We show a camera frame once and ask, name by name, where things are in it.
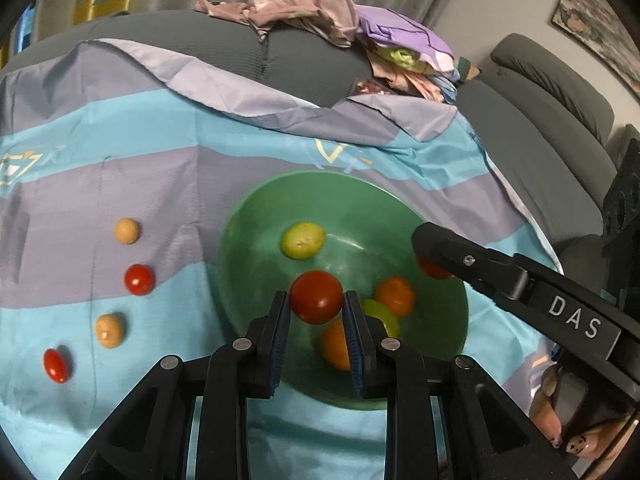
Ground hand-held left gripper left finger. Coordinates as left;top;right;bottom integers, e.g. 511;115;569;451
59;290;292;480

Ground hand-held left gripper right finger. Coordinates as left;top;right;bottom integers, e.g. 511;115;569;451
342;290;576;480

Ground pale yellow round fruit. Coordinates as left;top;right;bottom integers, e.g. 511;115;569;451
114;217;142;245

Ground small orange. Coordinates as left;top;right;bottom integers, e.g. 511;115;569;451
374;276;417;318

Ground pink crumpled cloth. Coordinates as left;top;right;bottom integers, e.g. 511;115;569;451
194;0;362;48

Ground person's right hand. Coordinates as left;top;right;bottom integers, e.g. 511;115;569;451
530;364;637;460

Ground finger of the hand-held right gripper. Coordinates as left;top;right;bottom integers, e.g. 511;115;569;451
411;221;532;309

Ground yellow-green cloth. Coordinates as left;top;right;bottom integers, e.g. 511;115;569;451
377;47;417;69

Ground blue and purple printed sheet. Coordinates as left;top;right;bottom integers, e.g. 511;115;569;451
0;37;563;480

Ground purple cloth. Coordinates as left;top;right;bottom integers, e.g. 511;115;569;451
355;5;456;75

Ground brown round fruit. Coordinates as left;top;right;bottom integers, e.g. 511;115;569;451
95;312;127;349

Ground green plastic bowl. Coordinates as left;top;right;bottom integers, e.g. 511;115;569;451
218;170;470;412

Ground floral pink cloth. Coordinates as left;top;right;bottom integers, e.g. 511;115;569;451
359;66;459;104

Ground green tomato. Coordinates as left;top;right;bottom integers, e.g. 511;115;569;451
361;299;402;338

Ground yellow-green lemon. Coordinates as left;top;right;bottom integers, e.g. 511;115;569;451
279;222;326;260

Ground grey sofa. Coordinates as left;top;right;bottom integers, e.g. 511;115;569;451
10;10;621;261

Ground framed wall painting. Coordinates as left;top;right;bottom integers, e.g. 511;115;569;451
550;0;640;101

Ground large orange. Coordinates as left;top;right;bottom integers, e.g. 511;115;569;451
320;319;352;372

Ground small oval red tomato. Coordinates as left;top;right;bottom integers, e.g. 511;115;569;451
43;347;71;384

